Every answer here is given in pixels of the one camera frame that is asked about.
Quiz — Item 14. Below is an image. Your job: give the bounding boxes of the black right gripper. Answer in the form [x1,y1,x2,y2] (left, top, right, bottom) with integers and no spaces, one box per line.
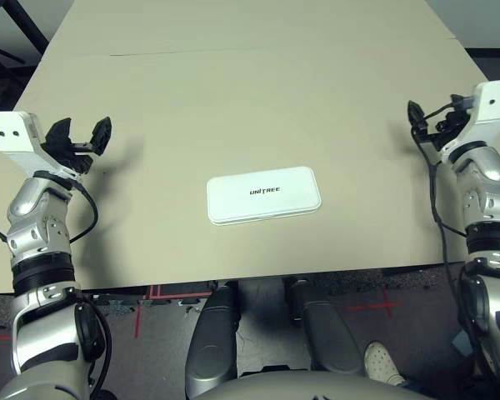
[407,99,471,148]

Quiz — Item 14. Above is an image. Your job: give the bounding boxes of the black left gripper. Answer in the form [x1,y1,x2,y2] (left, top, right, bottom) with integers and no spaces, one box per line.
[44,117,113,175]

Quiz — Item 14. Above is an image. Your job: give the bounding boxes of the white plastic pencil case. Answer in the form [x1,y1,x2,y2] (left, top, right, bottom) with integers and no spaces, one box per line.
[206,166,323,227]

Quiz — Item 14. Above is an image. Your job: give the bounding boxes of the red tape cross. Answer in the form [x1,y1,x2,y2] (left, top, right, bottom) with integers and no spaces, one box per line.
[345,289,401,320]

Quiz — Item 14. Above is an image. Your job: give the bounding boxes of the red tape lines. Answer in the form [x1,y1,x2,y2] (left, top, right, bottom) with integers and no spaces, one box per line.
[132,285,213,338]

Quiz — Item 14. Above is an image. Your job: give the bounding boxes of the small blue-grey box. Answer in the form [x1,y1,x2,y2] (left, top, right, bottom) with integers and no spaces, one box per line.
[452,331,472,355]

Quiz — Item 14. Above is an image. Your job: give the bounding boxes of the grey robot right leg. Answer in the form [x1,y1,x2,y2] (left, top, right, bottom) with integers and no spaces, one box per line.
[289,278,366,376]

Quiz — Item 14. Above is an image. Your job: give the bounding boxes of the grey robot leg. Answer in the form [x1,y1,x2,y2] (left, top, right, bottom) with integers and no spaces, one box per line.
[289,278,366,376]
[185,285,239,399]

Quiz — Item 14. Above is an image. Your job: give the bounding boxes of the grey robot left leg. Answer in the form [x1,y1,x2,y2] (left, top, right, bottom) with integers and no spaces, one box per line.
[185,285,239,399]

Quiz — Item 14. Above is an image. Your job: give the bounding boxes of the white perforated shoe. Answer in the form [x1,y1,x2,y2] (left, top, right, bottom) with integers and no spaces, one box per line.
[364,340,406,387]

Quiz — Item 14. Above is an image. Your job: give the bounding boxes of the grey robot torso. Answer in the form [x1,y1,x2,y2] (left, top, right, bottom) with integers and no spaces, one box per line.
[193,370,434,400]

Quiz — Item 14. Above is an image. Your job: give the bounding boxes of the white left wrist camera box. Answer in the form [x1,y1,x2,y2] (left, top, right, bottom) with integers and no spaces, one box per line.
[0,111,88,181]

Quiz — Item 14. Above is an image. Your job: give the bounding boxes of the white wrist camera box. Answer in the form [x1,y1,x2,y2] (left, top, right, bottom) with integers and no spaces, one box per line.
[0,111,88,181]
[435,80,500,158]

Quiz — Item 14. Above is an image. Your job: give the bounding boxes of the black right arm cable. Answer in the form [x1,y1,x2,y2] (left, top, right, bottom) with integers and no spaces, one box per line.
[410,94,491,393]

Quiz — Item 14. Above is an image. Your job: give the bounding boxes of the short black left wrist cable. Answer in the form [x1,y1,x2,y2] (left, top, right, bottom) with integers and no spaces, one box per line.
[68,182,99,243]

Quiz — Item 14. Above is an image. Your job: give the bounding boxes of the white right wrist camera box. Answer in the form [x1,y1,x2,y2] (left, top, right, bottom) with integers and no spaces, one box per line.
[435,80,500,158]

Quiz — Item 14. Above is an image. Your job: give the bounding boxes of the black metal frame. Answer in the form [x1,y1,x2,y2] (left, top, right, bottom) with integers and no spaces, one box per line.
[0,0,49,55]

